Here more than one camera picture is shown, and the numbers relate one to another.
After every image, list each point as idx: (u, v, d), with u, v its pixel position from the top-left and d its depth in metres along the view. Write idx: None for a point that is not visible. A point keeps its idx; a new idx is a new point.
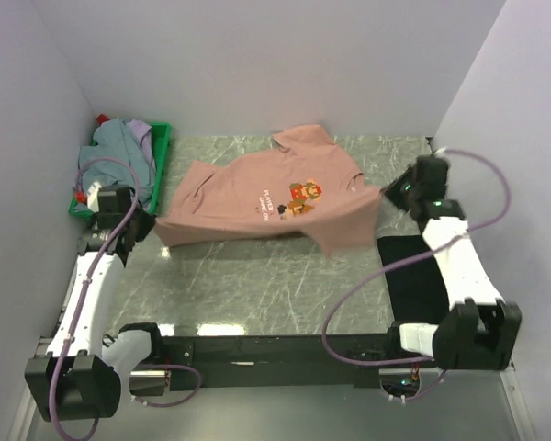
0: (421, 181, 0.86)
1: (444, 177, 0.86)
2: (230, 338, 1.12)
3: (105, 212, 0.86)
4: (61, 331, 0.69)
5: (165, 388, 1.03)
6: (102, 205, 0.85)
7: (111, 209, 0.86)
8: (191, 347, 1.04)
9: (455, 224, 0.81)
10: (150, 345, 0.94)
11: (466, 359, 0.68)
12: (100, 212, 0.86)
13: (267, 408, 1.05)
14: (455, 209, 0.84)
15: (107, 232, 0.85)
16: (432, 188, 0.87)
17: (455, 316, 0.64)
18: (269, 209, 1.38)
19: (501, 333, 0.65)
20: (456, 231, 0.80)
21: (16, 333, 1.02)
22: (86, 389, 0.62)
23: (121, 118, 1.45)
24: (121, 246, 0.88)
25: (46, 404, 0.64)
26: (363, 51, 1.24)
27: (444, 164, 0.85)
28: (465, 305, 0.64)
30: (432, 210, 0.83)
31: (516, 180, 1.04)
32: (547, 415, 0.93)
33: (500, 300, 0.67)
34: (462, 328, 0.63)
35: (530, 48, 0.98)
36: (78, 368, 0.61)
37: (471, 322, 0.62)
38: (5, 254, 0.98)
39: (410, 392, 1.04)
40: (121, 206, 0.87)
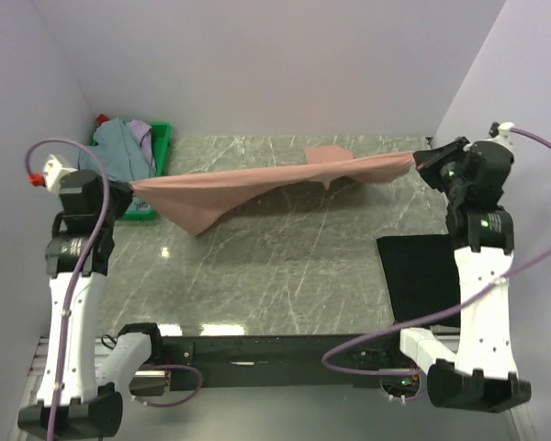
0: (473, 184, 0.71)
1: (500, 186, 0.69)
2: (230, 337, 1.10)
3: (73, 214, 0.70)
4: (49, 376, 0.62)
5: (165, 388, 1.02)
6: (69, 207, 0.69)
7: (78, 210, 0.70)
8: (191, 347, 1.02)
9: (495, 260, 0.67)
10: (150, 343, 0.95)
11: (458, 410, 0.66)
12: (67, 215, 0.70)
13: (267, 407, 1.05)
14: (502, 233, 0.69)
15: (79, 241, 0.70)
16: (480, 197, 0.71)
17: (459, 378, 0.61)
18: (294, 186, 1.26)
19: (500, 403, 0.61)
20: (491, 276, 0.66)
21: (16, 333, 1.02)
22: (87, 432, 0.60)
23: (121, 118, 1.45)
24: (97, 254, 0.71)
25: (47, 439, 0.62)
26: (363, 52, 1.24)
27: (507, 172, 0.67)
28: (470, 377, 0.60)
30: (475, 234, 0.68)
31: (518, 181, 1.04)
32: (546, 415, 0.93)
33: (514, 376, 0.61)
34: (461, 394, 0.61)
35: (530, 48, 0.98)
36: (75, 415, 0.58)
37: (472, 396, 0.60)
38: (5, 254, 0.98)
39: (410, 392, 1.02)
40: (90, 204, 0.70)
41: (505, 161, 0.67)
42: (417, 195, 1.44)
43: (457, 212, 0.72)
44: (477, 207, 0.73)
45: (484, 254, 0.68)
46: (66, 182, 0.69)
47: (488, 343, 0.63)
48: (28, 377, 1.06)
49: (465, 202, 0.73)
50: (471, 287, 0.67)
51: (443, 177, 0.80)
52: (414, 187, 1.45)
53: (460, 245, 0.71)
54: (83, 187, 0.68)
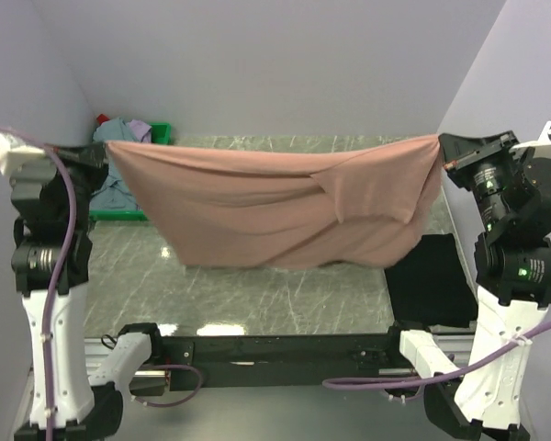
0: (516, 218, 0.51)
1: None
2: (230, 337, 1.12)
3: (35, 220, 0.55)
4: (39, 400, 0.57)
5: (164, 388, 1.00)
6: (28, 212, 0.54)
7: (41, 218, 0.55)
8: (191, 347, 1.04)
9: (522, 312, 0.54)
10: (150, 340, 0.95)
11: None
12: (28, 221, 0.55)
13: (268, 407, 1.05)
14: (541, 284, 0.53)
15: (50, 250, 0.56)
16: (522, 234, 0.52)
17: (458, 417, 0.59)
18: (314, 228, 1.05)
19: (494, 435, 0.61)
20: (515, 334, 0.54)
21: (16, 334, 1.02)
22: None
23: (121, 118, 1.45)
24: (73, 265, 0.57)
25: None
26: (362, 52, 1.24)
27: None
28: (468, 424, 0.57)
30: (506, 287, 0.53)
31: None
32: (547, 416, 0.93)
33: (513, 426, 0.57)
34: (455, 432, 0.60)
35: (530, 47, 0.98)
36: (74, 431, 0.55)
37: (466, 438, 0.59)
38: (4, 255, 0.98)
39: (410, 393, 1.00)
40: (52, 206, 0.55)
41: None
42: None
43: (490, 248, 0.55)
44: (516, 243, 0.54)
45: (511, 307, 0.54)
46: (16, 184, 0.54)
47: (494, 397, 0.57)
48: (28, 377, 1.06)
49: (500, 238, 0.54)
50: (490, 342, 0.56)
51: (477, 186, 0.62)
52: None
53: (488, 286, 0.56)
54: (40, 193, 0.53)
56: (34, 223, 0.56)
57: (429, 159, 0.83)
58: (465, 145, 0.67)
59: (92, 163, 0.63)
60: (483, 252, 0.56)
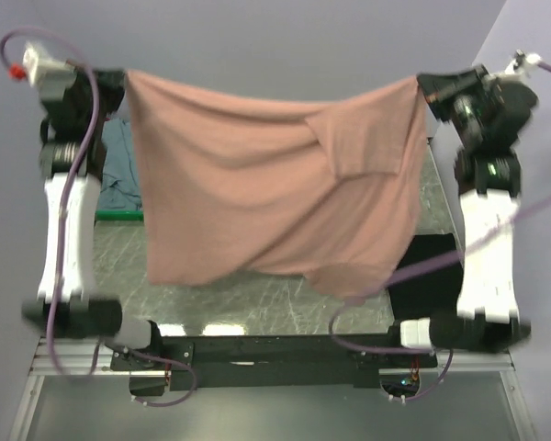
0: (487, 131, 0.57)
1: (517, 134, 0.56)
2: (230, 337, 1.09)
3: (60, 118, 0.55)
4: (49, 268, 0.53)
5: (164, 388, 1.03)
6: (55, 112, 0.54)
7: (66, 117, 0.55)
8: (191, 347, 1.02)
9: (500, 205, 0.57)
10: (151, 335, 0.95)
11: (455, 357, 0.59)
12: (53, 118, 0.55)
13: (269, 408, 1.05)
14: (510, 180, 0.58)
15: (73, 147, 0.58)
16: (492, 143, 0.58)
17: (461, 320, 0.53)
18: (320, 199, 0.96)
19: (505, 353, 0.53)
20: (498, 219, 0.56)
21: (16, 333, 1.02)
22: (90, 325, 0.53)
23: (121, 118, 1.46)
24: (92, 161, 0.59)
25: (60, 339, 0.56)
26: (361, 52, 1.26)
27: (525, 121, 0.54)
28: (471, 319, 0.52)
30: (482, 182, 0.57)
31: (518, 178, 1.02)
32: (547, 414, 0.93)
33: (515, 315, 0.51)
34: (460, 337, 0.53)
35: (526, 45, 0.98)
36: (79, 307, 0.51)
37: (473, 339, 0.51)
38: (5, 254, 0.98)
39: (410, 392, 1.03)
40: (77, 105, 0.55)
41: (527, 108, 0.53)
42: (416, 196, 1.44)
43: (466, 158, 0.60)
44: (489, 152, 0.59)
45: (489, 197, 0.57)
46: (46, 83, 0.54)
47: (492, 284, 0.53)
48: (28, 377, 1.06)
49: (476, 148, 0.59)
50: (476, 230, 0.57)
51: (455, 115, 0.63)
52: None
53: (466, 191, 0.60)
54: (67, 89, 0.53)
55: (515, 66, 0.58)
56: (61, 122, 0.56)
57: (411, 96, 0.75)
58: (442, 81, 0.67)
59: (110, 84, 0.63)
60: (460, 166, 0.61)
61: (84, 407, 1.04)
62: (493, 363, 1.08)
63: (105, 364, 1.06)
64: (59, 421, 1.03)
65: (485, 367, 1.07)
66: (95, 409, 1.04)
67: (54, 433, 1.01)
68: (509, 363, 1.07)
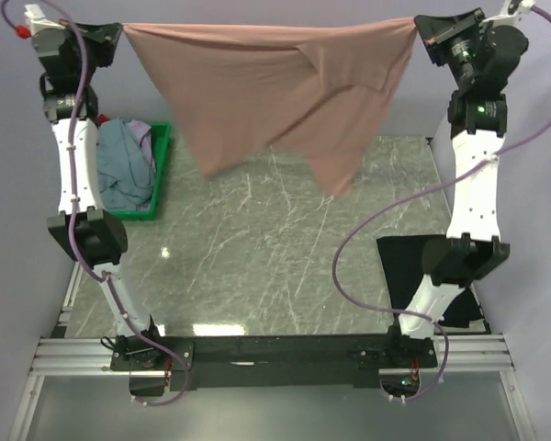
0: (479, 75, 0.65)
1: (507, 77, 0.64)
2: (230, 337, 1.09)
3: (56, 74, 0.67)
4: (65, 194, 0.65)
5: (165, 388, 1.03)
6: (50, 67, 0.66)
7: (61, 73, 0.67)
8: (191, 347, 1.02)
9: (488, 142, 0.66)
10: (149, 323, 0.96)
11: (444, 276, 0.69)
12: (50, 74, 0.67)
13: (268, 408, 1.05)
14: (497, 119, 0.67)
15: (73, 96, 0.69)
16: (484, 86, 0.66)
17: (447, 241, 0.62)
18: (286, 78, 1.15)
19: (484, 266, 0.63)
20: (485, 154, 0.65)
21: (16, 334, 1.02)
22: (105, 239, 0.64)
23: (121, 118, 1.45)
24: (91, 108, 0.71)
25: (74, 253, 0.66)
26: None
27: (515, 65, 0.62)
28: (458, 239, 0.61)
30: (471, 118, 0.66)
31: (522, 181, 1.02)
32: (547, 414, 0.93)
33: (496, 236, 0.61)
34: (448, 255, 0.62)
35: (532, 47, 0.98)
36: (94, 217, 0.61)
37: (461, 254, 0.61)
38: (4, 255, 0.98)
39: (410, 392, 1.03)
40: (69, 62, 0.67)
41: (518, 53, 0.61)
42: (416, 196, 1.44)
43: (459, 99, 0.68)
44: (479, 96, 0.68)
45: (477, 136, 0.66)
46: (39, 45, 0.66)
47: (477, 211, 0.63)
48: (28, 377, 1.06)
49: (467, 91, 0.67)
50: (464, 164, 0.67)
51: (453, 58, 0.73)
52: (414, 187, 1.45)
53: (459, 131, 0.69)
54: (60, 48, 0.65)
55: (511, 8, 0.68)
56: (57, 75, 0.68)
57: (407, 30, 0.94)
58: (439, 24, 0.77)
59: (97, 40, 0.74)
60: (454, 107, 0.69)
61: (84, 407, 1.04)
62: (493, 363, 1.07)
63: (105, 364, 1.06)
64: (58, 421, 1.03)
65: (485, 367, 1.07)
66: (95, 409, 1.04)
67: (53, 433, 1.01)
68: (509, 362, 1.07)
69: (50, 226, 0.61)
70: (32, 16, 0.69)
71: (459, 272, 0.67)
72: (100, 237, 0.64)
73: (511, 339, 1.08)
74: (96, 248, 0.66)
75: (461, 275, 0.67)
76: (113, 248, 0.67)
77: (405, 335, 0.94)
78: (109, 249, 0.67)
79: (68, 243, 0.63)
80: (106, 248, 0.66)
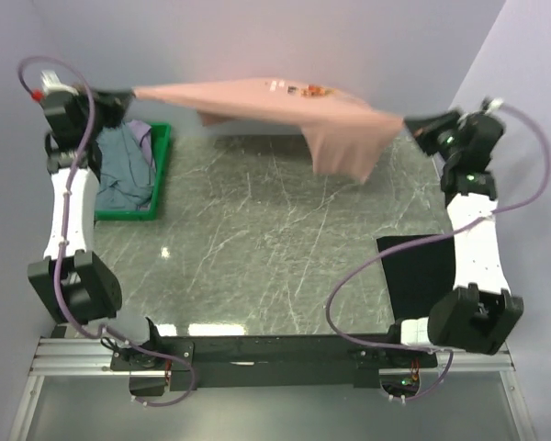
0: (466, 149, 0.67)
1: (489, 154, 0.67)
2: (230, 338, 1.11)
3: (61, 131, 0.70)
4: (53, 238, 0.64)
5: (165, 388, 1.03)
6: (55, 125, 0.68)
7: (66, 129, 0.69)
8: (191, 347, 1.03)
9: (481, 202, 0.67)
10: (150, 333, 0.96)
11: (455, 344, 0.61)
12: (54, 131, 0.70)
13: (268, 408, 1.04)
14: (487, 186, 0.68)
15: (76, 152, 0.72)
16: (470, 160, 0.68)
17: (454, 294, 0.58)
18: (280, 85, 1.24)
19: (500, 322, 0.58)
20: (481, 212, 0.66)
21: (16, 333, 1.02)
22: (92, 287, 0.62)
23: (121, 118, 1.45)
24: (93, 163, 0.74)
25: (55, 308, 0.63)
26: (362, 50, 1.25)
27: (496, 141, 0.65)
28: (466, 288, 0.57)
30: (463, 186, 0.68)
31: (520, 181, 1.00)
32: (547, 414, 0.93)
33: (507, 290, 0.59)
34: (457, 311, 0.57)
35: (530, 43, 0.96)
36: (80, 263, 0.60)
37: (469, 307, 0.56)
38: (5, 254, 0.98)
39: (410, 392, 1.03)
40: (77, 119, 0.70)
41: (496, 130, 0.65)
42: (416, 196, 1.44)
43: (450, 171, 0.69)
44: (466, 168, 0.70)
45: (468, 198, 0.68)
46: (48, 102, 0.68)
47: (480, 263, 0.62)
48: (28, 377, 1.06)
49: (457, 163, 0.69)
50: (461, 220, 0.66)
51: (439, 144, 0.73)
52: (414, 187, 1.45)
53: (452, 198, 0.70)
54: (66, 106, 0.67)
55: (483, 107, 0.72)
56: (60, 133, 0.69)
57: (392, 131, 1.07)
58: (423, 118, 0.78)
59: (106, 102, 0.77)
60: (445, 178, 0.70)
61: (84, 407, 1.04)
62: (493, 363, 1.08)
63: (105, 364, 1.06)
64: (57, 421, 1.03)
65: (486, 367, 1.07)
66: (95, 408, 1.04)
67: (53, 434, 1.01)
68: (509, 362, 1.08)
69: (33, 272, 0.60)
70: (48, 81, 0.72)
71: (473, 336, 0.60)
72: (85, 284, 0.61)
73: (511, 339, 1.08)
74: (84, 302, 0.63)
75: (475, 342, 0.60)
76: (103, 301, 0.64)
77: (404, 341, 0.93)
78: (97, 302, 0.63)
79: (53, 292, 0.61)
80: (94, 302, 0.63)
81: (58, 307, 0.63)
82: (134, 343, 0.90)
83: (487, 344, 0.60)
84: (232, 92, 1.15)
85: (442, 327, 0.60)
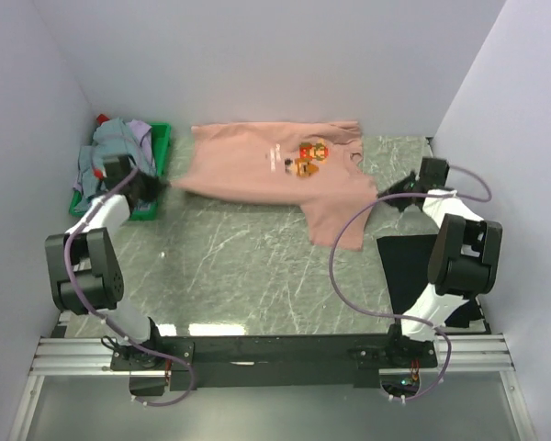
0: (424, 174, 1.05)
1: (444, 174, 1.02)
2: (230, 337, 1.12)
3: (110, 175, 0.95)
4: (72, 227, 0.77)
5: (165, 388, 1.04)
6: (109, 170, 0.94)
7: (115, 174, 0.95)
8: (192, 347, 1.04)
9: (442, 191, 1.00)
10: (150, 333, 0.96)
11: (455, 277, 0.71)
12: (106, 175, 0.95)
13: (268, 408, 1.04)
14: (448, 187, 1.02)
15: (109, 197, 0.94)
16: (432, 181, 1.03)
17: (443, 224, 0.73)
18: (277, 159, 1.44)
19: (486, 243, 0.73)
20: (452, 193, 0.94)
21: (17, 333, 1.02)
22: (97, 261, 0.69)
23: (121, 118, 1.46)
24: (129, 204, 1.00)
25: (58, 279, 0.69)
26: (362, 50, 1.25)
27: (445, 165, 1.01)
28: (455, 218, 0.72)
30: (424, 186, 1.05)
31: (524, 182, 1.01)
32: (548, 414, 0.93)
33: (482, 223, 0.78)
34: (450, 231, 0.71)
35: (531, 47, 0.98)
36: (92, 235, 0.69)
37: (459, 223, 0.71)
38: (4, 254, 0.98)
39: (410, 392, 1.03)
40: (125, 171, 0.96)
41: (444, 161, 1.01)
42: None
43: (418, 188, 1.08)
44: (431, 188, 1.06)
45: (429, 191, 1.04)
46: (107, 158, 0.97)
47: None
48: (28, 377, 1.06)
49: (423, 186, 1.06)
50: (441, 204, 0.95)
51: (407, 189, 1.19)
52: None
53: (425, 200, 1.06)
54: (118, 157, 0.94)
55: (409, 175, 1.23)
56: (109, 177, 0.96)
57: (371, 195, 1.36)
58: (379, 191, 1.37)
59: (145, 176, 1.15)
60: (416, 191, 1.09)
61: (83, 407, 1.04)
62: (494, 363, 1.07)
63: (105, 364, 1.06)
64: (57, 421, 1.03)
65: (486, 367, 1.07)
66: (95, 408, 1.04)
67: (53, 433, 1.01)
68: (510, 363, 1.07)
69: (50, 241, 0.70)
70: None
71: (467, 264, 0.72)
72: (93, 257, 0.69)
73: (511, 339, 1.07)
74: (88, 279, 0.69)
75: (471, 269, 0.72)
76: (104, 277, 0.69)
77: (405, 337, 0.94)
78: (100, 280, 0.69)
79: (63, 263, 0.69)
80: (96, 280, 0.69)
81: (61, 278, 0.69)
82: (135, 340, 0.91)
83: (483, 274, 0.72)
84: (241, 186, 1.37)
85: (441, 254, 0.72)
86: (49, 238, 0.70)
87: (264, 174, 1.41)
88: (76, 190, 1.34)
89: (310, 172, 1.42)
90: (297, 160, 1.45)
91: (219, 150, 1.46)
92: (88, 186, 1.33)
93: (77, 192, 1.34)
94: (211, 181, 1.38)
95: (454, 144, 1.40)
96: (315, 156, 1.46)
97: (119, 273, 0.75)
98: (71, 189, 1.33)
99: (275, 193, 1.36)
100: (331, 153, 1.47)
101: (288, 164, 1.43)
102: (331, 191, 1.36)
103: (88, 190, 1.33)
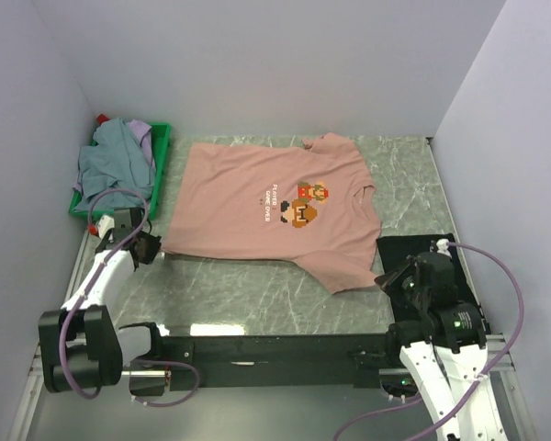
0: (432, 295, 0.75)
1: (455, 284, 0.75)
2: (230, 337, 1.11)
3: (120, 226, 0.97)
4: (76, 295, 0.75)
5: (165, 388, 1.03)
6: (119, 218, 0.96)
7: (125, 224, 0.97)
8: (192, 347, 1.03)
9: (473, 357, 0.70)
10: (149, 340, 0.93)
11: None
12: (116, 227, 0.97)
13: (268, 409, 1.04)
14: (474, 329, 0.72)
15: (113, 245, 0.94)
16: (441, 297, 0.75)
17: None
18: (273, 203, 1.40)
19: None
20: (474, 372, 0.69)
21: (16, 333, 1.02)
22: (94, 346, 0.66)
23: (121, 119, 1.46)
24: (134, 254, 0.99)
25: (50, 363, 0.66)
26: (362, 49, 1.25)
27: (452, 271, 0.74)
28: None
30: (452, 336, 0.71)
31: (525, 182, 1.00)
32: (548, 415, 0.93)
33: None
34: None
35: (531, 47, 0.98)
36: (89, 319, 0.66)
37: None
38: (5, 254, 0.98)
39: (410, 392, 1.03)
40: (134, 220, 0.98)
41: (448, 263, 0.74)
42: (416, 195, 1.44)
43: (426, 311, 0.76)
44: (443, 306, 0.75)
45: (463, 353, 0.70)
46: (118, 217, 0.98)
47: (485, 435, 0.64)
48: (28, 377, 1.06)
49: (432, 305, 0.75)
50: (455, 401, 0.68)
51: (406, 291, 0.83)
52: (414, 187, 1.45)
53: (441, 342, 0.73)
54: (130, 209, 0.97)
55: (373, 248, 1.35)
56: (118, 229, 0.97)
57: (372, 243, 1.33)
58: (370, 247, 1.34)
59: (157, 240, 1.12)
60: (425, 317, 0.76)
61: (84, 407, 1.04)
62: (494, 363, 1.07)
63: None
64: (57, 421, 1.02)
65: None
66: (95, 407, 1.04)
67: (53, 433, 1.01)
68: (510, 362, 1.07)
69: (43, 322, 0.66)
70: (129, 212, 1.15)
71: None
72: (86, 341, 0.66)
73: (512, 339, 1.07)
74: (84, 363, 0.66)
75: None
76: (100, 364, 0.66)
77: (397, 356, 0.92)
78: (95, 362, 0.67)
79: (56, 345, 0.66)
80: (92, 366, 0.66)
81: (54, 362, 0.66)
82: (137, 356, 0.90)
83: None
84: (230, 234, 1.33)
85: None
86: (42, 318, 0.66)
87: (257, 222, 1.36)
88: (76, 190, 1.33)
89: (307, 217, 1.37)
90: (294, 203, 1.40)
91: (212, 191, 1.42)
92: (88, 186, 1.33)
93: (77, 192, 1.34)
94: (203, 231, 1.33)
95: (454, 145, 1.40)
96: (313, 197, 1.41)
97: (118, 349, 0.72)
98: (71, 189, 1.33)
99: (265, 245, 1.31)
100: (330, 196, 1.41)
101: (285, 210, 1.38)
102: (325, 246, 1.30)
103: (88, 190, 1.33)
